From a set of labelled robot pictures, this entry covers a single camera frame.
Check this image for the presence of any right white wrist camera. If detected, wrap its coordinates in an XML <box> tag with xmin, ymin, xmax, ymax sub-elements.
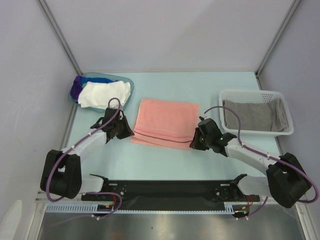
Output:
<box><xmin>199</xmin><ymin>115</ymin><xmax>207</xmax><ymax>121</ymax></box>

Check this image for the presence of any blue towel in tray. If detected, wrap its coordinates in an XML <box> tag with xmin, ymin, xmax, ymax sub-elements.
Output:
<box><xmin>80</xmin><ymin>76</ymin><xmax>117</xmax><ymax>85</ymax></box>

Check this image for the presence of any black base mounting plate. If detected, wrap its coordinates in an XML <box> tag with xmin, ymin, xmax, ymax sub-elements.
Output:
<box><xmin>81</xmin><ymin>180</ymin><xmax>260</xmax><ymax>212</ymax></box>

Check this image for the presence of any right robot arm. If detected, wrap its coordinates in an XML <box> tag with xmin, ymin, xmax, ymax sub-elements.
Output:
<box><xmin>189</xmin><ymin>118</ymin><xmax>312</xmax><ymax>209</ymax></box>

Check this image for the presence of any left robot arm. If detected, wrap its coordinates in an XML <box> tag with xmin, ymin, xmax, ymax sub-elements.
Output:
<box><xmin>40</xmin><ymin>107</ymin><xmax>134</xmax><ymax>202</ymax></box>

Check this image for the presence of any pink striped towel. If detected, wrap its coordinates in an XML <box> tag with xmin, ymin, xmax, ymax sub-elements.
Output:
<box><xmin>130</xmin><ymin>98</ymin><xmax>200</xmax><ymax>150</ymax></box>

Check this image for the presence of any slotted white cable duct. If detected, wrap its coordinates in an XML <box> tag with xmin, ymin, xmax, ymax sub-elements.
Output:
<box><xmin>45</xmin><ymin>203</ymin><xmax>235</xmax><ymax>215</ymax></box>

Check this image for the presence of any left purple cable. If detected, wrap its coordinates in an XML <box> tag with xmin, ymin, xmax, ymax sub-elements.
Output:
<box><xmin>46</xmin><ymin>97</ymin><xmax>123</xmax><ymax>227</ymax></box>

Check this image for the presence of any purple towel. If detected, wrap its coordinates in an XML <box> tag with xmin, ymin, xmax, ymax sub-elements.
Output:
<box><xmin>69</xmin><ymin>75</ymin><xmax>83</xmax><ymax>101</ymax></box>

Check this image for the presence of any white towel in tray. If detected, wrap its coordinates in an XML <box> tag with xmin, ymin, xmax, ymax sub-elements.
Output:
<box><xmin>77</xmin><ymin>81</ymin><xmax>131</xmax><ymax>109</ymax></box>

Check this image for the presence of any grey terry towel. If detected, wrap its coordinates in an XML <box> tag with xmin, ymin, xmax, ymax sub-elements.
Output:
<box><xmin>222</xmin><ymin>98</ymin><xmax>286</xmax><ymax>132</ymax></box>

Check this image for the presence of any purple cable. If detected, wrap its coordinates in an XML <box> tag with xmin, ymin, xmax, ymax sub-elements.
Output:
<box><xmin>46</xmin><ymin>97</ymin><xmax>123</xmax><ymax>227</ymax></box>
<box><xmin>203</xmin><ymin>105</ymin><xmax>320</xmax><ymax>221</ymax></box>

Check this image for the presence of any white perforated plastic basket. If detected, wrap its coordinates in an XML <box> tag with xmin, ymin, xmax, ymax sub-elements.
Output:
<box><xmin>218</xmin><ymin>89</ymin><xmax>294</xmax><ymax>137</ymax></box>

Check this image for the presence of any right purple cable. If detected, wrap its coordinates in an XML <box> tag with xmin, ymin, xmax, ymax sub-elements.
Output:
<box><xmin>203</xmin><ymin>105</ymin><xmax>320</xmax><ymax>221</ymax></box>

